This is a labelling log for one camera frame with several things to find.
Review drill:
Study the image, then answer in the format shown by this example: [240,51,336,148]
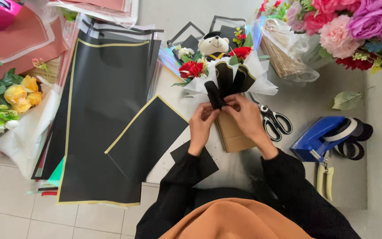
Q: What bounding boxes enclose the person's right hand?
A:
[222,94,274,150]

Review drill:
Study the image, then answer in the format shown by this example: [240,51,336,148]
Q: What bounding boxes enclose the person's left hand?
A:
[188,101,221,156]

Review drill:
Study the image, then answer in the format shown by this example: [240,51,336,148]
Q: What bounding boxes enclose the black wrapping paper piece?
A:
[204,81,227,110]

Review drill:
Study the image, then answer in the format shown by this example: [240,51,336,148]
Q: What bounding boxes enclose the brown cardboard bouquet box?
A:
[215,109,258,153]

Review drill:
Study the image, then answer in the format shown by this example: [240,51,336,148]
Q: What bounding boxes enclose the teddy bear flower bouquet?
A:
[171,31,279,110]

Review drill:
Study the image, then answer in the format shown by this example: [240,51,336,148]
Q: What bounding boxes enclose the small plain black paper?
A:
[170,141,220,187]

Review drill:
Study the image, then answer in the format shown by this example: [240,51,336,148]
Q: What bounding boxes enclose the black square sheet gold edge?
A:
[104,94,190,183]

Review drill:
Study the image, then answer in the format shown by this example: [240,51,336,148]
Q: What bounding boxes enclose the plastic bag of brown sticks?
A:
[259,18,321,83]

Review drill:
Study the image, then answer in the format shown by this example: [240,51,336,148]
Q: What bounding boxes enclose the clear sheets with black border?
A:
[166,15,248,54]

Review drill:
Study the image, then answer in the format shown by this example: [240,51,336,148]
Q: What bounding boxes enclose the blue tape dispenser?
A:
[290,116,356,163]

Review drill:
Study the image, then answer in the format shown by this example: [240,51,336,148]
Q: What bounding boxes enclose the pale green fabric leaf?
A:
[332,91,363,111]

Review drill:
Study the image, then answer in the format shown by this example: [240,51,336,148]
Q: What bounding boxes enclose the stack of black wrapping sheets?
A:
[31,17,164,208]

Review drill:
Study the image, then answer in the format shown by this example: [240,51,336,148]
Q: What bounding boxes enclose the person's orange garment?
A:
[158,197,315,239]

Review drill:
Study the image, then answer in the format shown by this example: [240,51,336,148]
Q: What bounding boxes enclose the black and white ribbon roll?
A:
[323,118,374,143]

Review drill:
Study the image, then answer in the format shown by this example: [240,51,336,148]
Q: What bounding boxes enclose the heap of artificial flowers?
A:
[257,0,382,74]

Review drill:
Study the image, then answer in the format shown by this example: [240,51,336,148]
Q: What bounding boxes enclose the pile of pale wrapping sheets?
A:
[48,0,140,28]

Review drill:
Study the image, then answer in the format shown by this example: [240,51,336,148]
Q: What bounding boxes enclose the green wrapping sheet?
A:
[46,157,65,187]

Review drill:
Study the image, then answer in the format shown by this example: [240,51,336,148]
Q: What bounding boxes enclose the bundle of tan sticks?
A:
[23,54,63,84]

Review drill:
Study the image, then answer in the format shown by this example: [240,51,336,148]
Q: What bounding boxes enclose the white wrapping paper sheet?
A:
[0,82,63,180]

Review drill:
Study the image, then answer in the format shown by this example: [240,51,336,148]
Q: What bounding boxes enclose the yellow artificial flower bunch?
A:
[3,74,43,114]

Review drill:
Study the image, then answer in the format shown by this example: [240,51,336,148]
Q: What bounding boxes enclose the pink wrapping sheets white border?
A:
[0,4,69,82]

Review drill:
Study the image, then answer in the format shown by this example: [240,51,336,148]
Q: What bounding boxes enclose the black handled scissors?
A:
[249,93,293,143]

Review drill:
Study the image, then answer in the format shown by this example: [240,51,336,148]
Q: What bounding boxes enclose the cream handled pruning pliers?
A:
[316,151,335,202]

